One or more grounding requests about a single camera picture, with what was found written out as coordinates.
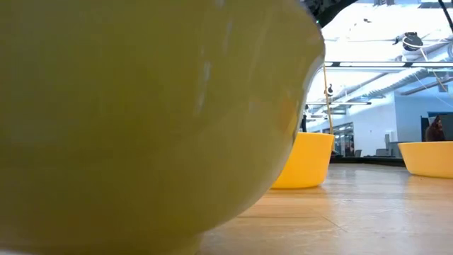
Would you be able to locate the yellow mini bowl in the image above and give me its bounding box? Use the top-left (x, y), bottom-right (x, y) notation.
top-left (397, 141), bottom-right (453, 179)
top-left (270, 132), bottom-right (336, 190)

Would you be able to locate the large yellow-green bowl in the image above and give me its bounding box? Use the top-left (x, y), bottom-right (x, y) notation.
top-left (0, 0), bottom-right (326, 255)

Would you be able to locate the dark glass window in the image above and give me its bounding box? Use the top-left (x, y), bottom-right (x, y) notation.
top-left (322, 122), bottom-right (355, 157)

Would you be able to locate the long ceiling light strip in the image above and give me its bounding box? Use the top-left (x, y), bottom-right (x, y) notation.
top-left (323, 61), bottom-right (453, 69)

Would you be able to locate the grey cabinet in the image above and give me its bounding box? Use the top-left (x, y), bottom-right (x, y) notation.
top-left (375, 132), bottom-right (403, 158)

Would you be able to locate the black ceiling device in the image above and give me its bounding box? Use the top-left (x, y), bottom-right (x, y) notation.
top-left (392, 31), bottom-right (424, 52)

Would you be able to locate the person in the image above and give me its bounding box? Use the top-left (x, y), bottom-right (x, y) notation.
top-left (424, 114), bottom-right (447, 143)

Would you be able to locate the yellow hanging cord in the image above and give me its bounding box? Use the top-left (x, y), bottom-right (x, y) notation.
top-left (321, 62), bottom-right (335, 135)

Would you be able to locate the black table edge rail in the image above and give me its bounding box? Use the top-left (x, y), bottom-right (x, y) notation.
top-left (328, 155), bottom-right (407, 168)

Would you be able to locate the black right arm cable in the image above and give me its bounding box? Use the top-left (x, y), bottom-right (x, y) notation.
top-left (437, 0), bottom-right (453, 33)

